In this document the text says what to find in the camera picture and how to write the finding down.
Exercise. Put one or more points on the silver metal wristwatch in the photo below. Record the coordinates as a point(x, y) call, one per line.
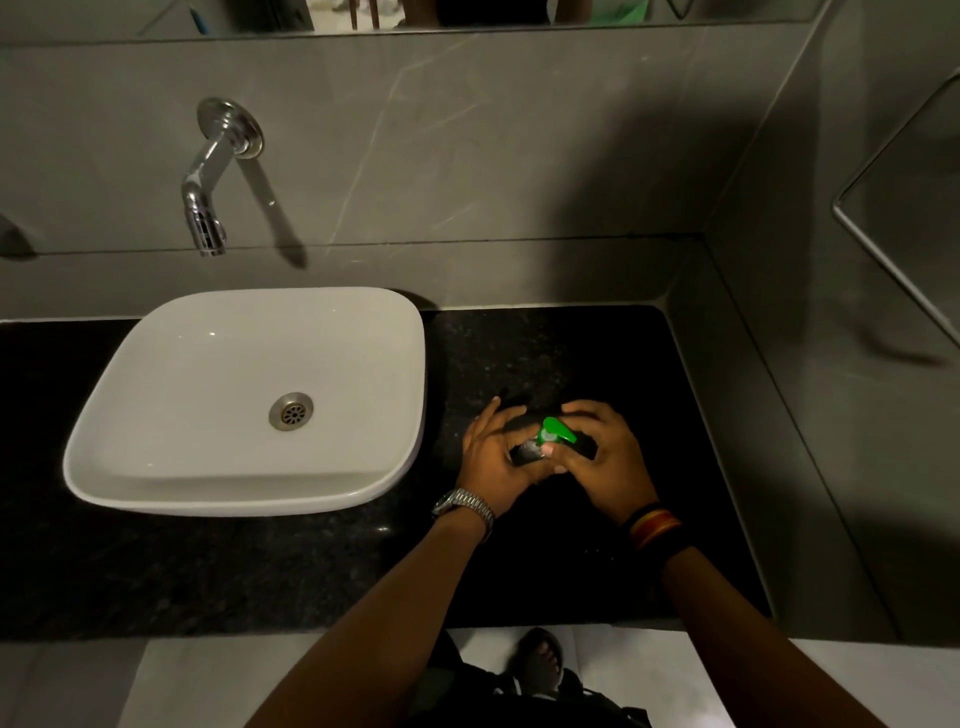
point(463, 504)

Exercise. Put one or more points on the chrome wall faucet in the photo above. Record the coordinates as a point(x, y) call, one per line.
point(214, 165)

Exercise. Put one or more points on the person's left forearm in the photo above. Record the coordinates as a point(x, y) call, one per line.
point(390, 630)

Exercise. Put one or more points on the round metal sink drain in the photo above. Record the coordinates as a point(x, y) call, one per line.
point(291, 411)

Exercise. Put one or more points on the person's left hand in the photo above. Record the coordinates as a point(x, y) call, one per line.
point(487, 465)

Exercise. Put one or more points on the person's right hand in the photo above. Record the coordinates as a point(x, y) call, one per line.
point(611, 469)

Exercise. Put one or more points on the person's right forearm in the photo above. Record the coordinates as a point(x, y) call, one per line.
point(750, 645)

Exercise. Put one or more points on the white ceramic basin sink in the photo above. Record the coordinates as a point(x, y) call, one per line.
point(225, 390)

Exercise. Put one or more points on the black trousers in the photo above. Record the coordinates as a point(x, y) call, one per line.
point(465, 697)

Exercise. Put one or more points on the wall mirror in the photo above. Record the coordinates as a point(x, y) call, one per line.
point(450, 11)

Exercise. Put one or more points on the black orange striped wristband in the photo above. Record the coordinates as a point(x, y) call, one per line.
point(656, 529)

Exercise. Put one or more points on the person's foot in sandal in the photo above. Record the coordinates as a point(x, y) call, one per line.
point(541, 664)

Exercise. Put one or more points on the person's right thumb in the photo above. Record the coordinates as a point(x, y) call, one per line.
point(559, 457)

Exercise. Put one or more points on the dark soap bottle green pump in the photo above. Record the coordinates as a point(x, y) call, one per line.
point(556, 433)

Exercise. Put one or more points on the chrome metal towel rail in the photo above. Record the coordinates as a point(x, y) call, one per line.
point(892, 255)

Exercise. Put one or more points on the person's left fingers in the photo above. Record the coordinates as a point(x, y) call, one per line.
point(495, 424)

